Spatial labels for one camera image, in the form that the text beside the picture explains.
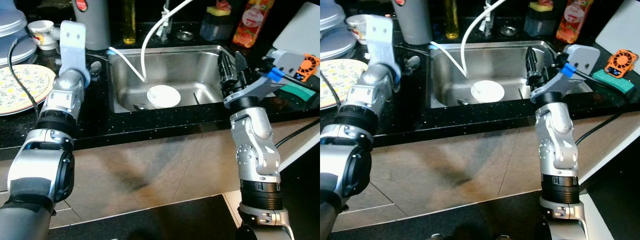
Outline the stainless steel sink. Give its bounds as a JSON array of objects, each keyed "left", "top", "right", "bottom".
[
  {"left": 429, "top": 40, "right": 594, "bottom": 109},
  {"left": 107, "top": 45, "right": 242, "bottom": 114}
]

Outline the stack of grey plates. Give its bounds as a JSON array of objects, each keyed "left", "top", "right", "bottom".
[
  {"left": 320, "top": 0, "right": 357, "bottom": 61},
  {"left": 0, "top": 7, "right": 39, "bottom": 67}
]

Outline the small orange fan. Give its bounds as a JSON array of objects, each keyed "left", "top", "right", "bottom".
[
  {"left": 603, "top": 48, "right": 639, "bottom": 80},
  {"left": 294, "top": 53, "right": 321, "bottom": 84}
]

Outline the dark sponge holder dispenser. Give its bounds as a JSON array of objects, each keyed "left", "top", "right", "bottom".
[
  {"left": 523, "top": 2, "right": 559, "bottom": 38},
  {"left": 199, "top": 5, "right": 236, "bottom": 42}
]

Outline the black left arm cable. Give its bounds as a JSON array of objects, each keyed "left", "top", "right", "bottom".
[{"left": 7, "top": 37, "right": 42, "bottom": 122}]

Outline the green sponge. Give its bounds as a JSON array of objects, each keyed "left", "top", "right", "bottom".
[
  {"left": 273, "top": 81, "right": 317, "bottom": 102},
  {"left": 592, "top": 69, "right": 636, "bottom": 95}
]

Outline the chrome faucet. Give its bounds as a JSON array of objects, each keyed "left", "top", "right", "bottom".
[
  {"left": 481, "top": 0, "right": 497, "bottom": 37},
  {"left": 156, "top": 0, "right": 174, "bottom": 42}
]

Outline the yellow sponge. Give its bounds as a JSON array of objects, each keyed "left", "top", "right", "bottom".
[
  {"left": 207, "top": 1, "right": 232, "bottom": 17},
  {"left": 530, "top": 0, "right": 554, "bottom": 13}
]

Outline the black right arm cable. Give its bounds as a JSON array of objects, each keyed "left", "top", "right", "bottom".
[
  {"left": 574, "top": 111, "right": 627, "bottom": 146},
  {"left": 274, "top": 119, "right": 321, "bottom": 149}
]

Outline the thin white hose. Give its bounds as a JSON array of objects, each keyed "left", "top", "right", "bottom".
[
  {"left": 107, "top": 46, "right": 146, "bottom": 84},
  {"left": 430, "top": 41, "right": 469, "bottom": 79}
]

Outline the dark floor mat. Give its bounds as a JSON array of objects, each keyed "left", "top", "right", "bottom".
[
  {"left": 48, "top": 194, "right": 238, "bottom": 240},
  {"left": 330, "top": 190, "right": 542, "bottom": 240}
]

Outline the white cutting board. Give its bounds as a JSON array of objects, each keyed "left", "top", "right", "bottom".
[
  {"left": 594, "top": 0, "right": 640, "bottom": 49},
  {"left": 272, "top": 0, "right": 321, "bottom": 57}
]

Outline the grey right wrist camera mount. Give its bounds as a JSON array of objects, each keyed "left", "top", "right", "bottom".
[
  {"left": 223, "top": 48, "right": 309, "bottom": 109},
  {"left": 530, "top": 44, "right": 601, "bottom": 104}
]

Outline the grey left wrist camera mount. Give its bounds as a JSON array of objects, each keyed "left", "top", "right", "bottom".
[
  {"left": 59, "top": 21, "right": 89, "bottom": 77},
  {"left": 366, "top": 14, "right": 401, "bottom": 76}
]

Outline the yellow oil bottle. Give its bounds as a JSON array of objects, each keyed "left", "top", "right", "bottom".
[
  {"left": 122, "top": 0, "right": 137, "bottom": 45},
  {"left": 445, "top": 0, "right": 460, "bottom": 40}
]

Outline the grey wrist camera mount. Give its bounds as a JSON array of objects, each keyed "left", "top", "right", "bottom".
[
  {"left": 59, "top": 21, "right": 89, "bottom": 77},
  {"left": 530, "top": 44, "right": 601, "bottom": 104},
  {"left": 366, "top": 14, "right": 401, "bottom": 76},
  {"left": 223, "top": 48, "right": 309, "bottom": 109}
]

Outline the white floral teacup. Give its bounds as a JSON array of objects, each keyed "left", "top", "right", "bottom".
[
  {"left": 27, "top": 20, "right": 61, "bottom": 51},
  {"left": 345, "top": 14, "right": 374, "bottom": 45}
]

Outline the floral patterned plate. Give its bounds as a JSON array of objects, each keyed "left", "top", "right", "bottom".
[
  {"left": 320, "top": 58, "right": 369, "bottom": 110},
  {"left": 0, "top": 63, "right": 57, "bottom": 117}
]

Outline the thick white curved hose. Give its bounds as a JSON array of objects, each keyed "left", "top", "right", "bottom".
[
  {"left": 141, "top": 0, "right": 194, "bottom": 84},
  {"left": 460, "top": 0, "right": 509, "bottom": 79}
]

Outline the grey kettle with red button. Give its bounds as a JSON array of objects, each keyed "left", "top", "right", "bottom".
[
  {"left": 71, "top": 0, "right": 111, "bottom": 51},
  {"left": 392, "top": 0, "right": 434, "bottom": 46}
]

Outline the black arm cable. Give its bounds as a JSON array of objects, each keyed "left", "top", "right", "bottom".
[
  {"left": 274, "top": 119, "right": 321, "bottom": 149},
  {"left": 574, "top": 111, "right": 627, "bottom": 146},
  {"left": 7, "top": 37, "right": 42, "bottom": 122}
]

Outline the white bowl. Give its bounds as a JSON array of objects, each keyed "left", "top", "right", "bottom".
[
  {"left": 146, "top": 85, "right": 182, "bottom": 110},
  {"left": 470, "top": 80, "right": 506, "bottom": 104}
]

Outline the red orange dish soap bottle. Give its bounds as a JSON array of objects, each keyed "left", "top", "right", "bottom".
[
  {"left": 555, "top": 0, "right": 594, "bottom": 45},
  {"left": 232, "top": 0, "right": 275, "bottom": 49}
]

